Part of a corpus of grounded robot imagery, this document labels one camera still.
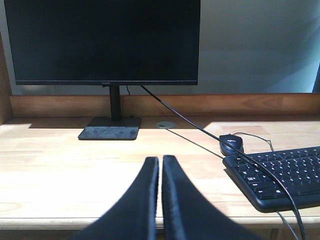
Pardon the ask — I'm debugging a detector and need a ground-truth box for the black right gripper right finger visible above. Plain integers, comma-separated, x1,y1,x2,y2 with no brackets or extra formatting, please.
162,155,259,240

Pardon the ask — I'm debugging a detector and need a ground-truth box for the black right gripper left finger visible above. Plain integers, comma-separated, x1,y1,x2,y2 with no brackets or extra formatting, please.
74,157,159,240

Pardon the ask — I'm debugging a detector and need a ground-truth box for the wooden desk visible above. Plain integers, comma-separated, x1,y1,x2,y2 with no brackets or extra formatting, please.
0,32,320,240

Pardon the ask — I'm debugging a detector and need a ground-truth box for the black computer mouse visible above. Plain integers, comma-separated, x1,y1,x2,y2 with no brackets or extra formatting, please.
219,134,244,156

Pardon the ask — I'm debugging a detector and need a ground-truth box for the black keyboard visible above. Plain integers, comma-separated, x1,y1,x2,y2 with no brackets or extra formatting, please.
222,146,320,213

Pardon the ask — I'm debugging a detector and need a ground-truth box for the black computer monitor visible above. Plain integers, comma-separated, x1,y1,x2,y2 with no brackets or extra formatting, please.
4,0,201,140

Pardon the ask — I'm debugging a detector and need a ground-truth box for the grey desk cable grommet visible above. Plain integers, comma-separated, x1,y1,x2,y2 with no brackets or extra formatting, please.
155,121,175,129

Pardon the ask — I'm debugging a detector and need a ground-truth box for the thin mouse cable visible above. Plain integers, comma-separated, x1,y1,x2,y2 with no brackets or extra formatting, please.
232,131,275,152

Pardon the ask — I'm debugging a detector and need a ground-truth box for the black monitor cable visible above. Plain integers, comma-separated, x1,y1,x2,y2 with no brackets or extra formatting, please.
140,85,308,240

